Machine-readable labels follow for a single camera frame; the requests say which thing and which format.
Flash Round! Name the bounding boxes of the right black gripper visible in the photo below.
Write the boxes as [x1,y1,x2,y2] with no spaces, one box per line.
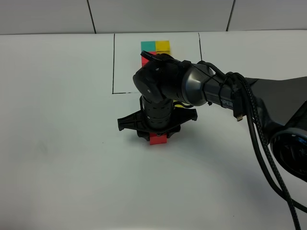
[118,108,197,141]

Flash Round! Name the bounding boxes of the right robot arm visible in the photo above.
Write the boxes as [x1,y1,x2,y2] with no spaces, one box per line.
[118,51,307,180]

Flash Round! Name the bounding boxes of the red template block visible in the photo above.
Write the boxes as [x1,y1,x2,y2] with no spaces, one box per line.
[142,51,156,67]

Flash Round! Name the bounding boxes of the yellow template block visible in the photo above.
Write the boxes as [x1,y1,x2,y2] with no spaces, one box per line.
[155,41,171,55]

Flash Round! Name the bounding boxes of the green template block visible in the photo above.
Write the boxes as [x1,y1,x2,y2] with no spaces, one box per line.
[141,41,155,51]

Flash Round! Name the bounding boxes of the right arm black cables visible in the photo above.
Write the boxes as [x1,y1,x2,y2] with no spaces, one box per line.
[140,50,307,230]

